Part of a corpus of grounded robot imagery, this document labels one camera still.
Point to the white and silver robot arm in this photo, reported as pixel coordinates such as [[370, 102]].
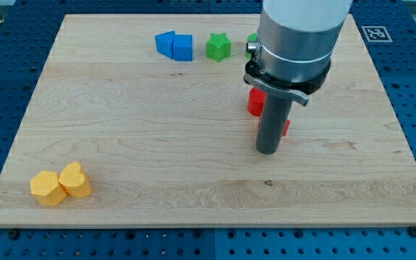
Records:
[[290, 57]]

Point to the red star block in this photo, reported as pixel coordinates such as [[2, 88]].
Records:
[[285, 127]]

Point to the green star block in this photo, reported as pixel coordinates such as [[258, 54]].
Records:
[[218, 46]]

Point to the red cylinder block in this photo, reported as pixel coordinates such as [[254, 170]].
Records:
[[256, 101]]

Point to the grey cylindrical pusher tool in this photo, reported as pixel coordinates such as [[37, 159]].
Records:
[[272, 124]]

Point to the wooden board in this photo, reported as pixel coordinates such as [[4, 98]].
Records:
[[171, 144]]

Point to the blue cube block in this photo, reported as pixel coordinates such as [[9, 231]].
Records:
[[182, 47]]

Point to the blue pentagon block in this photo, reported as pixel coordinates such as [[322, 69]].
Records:
[[164, 43]]

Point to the green round block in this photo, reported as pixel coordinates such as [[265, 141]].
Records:
[[251, 45]]

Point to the yellow heart block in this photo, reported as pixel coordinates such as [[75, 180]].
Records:
[[75, 181]]

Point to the yellow hexagon block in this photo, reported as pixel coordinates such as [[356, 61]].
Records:
[[45, 187]]

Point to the fiducial marker tag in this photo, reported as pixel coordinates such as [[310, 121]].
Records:
[[376, 34]]

